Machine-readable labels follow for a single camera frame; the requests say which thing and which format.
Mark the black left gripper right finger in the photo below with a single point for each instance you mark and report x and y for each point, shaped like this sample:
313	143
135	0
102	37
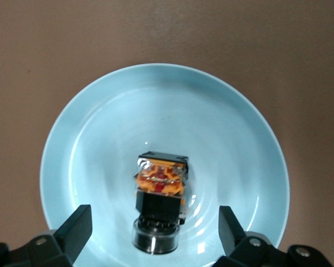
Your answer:
232	233

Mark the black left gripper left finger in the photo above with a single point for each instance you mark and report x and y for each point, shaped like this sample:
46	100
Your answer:
72	236

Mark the light blue round plate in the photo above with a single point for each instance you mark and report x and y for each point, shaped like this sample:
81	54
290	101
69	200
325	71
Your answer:
161	111

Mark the brown table cover sheet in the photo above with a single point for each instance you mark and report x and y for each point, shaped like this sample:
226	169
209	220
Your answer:
44	41

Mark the orange black push-button switch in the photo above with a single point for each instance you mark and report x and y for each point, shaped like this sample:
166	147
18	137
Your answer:
158	205

